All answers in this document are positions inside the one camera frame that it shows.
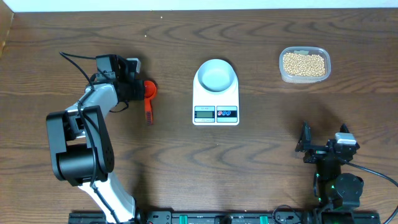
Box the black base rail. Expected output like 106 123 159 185
68 210 382 224

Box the grey plastic bowl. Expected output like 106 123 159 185
197 59 237 93

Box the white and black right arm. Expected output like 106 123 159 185
295 122 364 223

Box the clear tub of soybeans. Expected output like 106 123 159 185
279 46 331 84

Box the red plastic measuring scoop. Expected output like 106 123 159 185
144 80 157 125

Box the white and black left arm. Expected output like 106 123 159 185
46 54 147 223

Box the white digital kitchen scale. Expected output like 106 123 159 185
192 72 240 126

